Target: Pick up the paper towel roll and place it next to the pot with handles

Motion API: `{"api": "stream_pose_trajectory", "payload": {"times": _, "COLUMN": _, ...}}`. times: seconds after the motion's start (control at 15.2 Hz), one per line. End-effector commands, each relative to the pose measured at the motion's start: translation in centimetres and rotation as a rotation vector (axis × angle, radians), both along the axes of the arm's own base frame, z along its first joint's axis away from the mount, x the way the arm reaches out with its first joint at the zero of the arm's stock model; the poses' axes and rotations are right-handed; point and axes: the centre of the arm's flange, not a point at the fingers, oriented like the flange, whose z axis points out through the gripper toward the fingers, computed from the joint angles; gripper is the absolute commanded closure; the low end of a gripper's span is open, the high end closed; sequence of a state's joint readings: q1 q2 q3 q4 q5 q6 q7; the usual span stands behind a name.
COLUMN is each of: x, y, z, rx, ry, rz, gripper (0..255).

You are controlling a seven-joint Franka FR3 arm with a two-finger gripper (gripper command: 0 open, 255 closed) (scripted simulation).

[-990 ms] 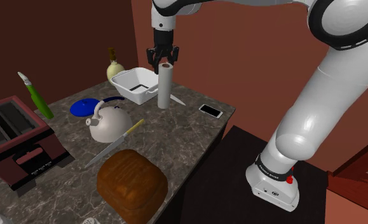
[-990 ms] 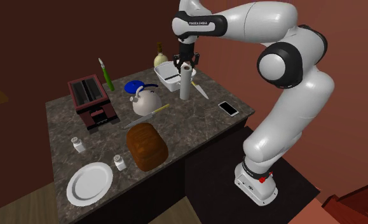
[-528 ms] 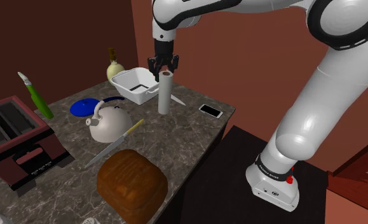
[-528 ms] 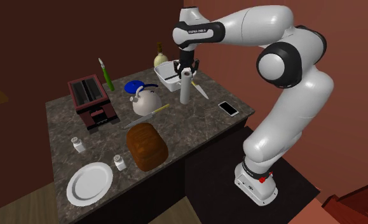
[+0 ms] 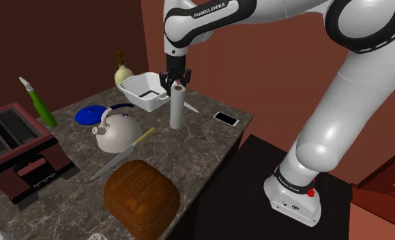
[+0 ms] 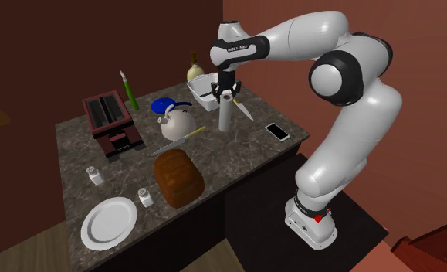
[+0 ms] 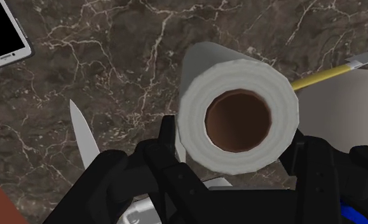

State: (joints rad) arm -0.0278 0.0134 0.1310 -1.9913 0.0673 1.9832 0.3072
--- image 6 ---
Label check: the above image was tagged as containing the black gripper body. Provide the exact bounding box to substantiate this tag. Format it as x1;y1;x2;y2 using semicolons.
217;70;237;95

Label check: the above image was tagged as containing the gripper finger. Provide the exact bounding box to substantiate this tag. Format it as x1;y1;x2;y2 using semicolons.
231;79;243;100
210;82;222;104

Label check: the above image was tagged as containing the white rectangular tub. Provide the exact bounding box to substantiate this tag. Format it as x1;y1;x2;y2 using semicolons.
186;73;225;113

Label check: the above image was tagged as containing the white paper towel roll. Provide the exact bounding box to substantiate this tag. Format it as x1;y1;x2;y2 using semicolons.
218;93;234;133

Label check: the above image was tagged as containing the pale bottle with cork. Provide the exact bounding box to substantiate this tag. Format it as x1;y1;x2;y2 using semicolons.
186;51;205;82

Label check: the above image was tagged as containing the white kettle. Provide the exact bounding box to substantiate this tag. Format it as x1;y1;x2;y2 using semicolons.
157;104;198;142

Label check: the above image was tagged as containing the blue pan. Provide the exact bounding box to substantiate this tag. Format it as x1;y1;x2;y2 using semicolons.
151;97;194;114

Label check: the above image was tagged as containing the white-edged black phone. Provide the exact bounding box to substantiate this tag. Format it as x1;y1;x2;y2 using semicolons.
264;122;291;143

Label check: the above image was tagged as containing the green slim bottle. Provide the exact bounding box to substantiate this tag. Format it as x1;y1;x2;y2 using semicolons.
118;70;141;112

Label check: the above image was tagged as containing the brown bread loaf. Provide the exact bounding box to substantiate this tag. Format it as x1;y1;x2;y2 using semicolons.
153;148;206;209

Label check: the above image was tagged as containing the dark red toaster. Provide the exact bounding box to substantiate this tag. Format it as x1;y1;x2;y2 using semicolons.
81;90;145;158

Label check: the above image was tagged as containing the white shaker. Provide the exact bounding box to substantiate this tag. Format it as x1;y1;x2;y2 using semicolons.
137;187;155;209
85;165;105;187

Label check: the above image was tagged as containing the black robot stand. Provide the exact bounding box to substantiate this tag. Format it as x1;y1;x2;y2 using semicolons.
222;152;390;272

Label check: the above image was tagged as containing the white plate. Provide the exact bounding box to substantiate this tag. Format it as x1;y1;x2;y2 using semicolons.
80;196;139;252

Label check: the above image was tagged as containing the red-brown wooden furniture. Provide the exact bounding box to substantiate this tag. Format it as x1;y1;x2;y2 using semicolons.
390;216;447;272

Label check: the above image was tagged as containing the short yellow-handled knife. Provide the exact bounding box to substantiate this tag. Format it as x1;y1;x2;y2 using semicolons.
232;98;255;122

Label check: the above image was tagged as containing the long yellow-handled knife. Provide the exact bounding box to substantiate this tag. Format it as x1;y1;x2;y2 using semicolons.
150;125;208;158

